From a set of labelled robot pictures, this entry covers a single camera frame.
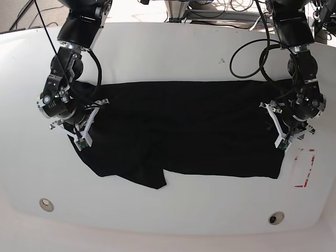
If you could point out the table grommet hole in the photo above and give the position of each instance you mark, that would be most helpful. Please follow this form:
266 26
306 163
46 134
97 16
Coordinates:
276 218
46 205

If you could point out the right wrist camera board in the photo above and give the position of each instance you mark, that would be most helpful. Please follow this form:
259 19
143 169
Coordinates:
83 144

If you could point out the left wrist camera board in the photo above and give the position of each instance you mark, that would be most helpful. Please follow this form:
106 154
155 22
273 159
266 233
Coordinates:
282 143

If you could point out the red tape rectangle marking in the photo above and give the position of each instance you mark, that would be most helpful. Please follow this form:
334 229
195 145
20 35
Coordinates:
302 167

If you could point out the right table grommet hole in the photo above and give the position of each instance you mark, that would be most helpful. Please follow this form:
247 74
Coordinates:
276 218

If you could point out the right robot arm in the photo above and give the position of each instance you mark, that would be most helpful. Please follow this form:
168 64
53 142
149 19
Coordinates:
59 98

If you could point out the left table grommet hole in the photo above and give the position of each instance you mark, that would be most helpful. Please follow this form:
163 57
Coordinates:
46 205

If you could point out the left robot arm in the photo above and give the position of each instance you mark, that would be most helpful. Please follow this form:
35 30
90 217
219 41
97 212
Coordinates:
291 111

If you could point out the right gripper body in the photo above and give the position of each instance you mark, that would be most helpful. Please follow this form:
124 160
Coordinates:
78 124

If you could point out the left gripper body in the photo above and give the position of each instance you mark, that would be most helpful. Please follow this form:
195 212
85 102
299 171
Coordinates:
288 128

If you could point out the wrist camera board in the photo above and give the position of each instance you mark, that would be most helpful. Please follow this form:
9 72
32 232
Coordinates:
83 144
282 143

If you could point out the black t-shirt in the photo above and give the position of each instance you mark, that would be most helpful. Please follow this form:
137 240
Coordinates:
186 127

